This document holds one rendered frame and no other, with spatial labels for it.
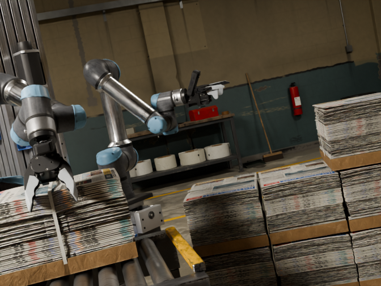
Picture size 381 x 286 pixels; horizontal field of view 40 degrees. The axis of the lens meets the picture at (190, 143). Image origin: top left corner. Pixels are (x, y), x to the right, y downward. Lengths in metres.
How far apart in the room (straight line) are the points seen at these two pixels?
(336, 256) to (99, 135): 6.73
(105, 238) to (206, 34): 7.53
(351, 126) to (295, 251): 0.50
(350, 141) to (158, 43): 6.77
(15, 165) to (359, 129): 1.38
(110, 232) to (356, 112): 1.00
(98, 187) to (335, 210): 0.95
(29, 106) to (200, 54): 7.37
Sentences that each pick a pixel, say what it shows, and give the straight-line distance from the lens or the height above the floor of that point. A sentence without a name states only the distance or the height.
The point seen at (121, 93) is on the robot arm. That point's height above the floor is 1.28.
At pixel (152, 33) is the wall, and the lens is 8.56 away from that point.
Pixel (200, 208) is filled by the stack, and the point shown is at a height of 0.79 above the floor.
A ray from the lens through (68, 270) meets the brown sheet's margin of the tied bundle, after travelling 1.45.
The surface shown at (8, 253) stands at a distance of 1.45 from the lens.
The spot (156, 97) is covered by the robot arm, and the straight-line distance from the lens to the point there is 2.40.
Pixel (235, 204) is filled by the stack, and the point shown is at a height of 0.78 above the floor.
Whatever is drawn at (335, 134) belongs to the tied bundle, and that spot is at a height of 0.97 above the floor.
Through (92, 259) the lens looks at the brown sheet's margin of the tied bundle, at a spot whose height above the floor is 0.83.
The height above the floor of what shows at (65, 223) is 0.94.
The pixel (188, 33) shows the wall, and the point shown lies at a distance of 8.75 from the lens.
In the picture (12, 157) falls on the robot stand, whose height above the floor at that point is 1.11.
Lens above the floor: 1.18
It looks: 4 degrees down
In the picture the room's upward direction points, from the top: 12 degrees counter-clockwise
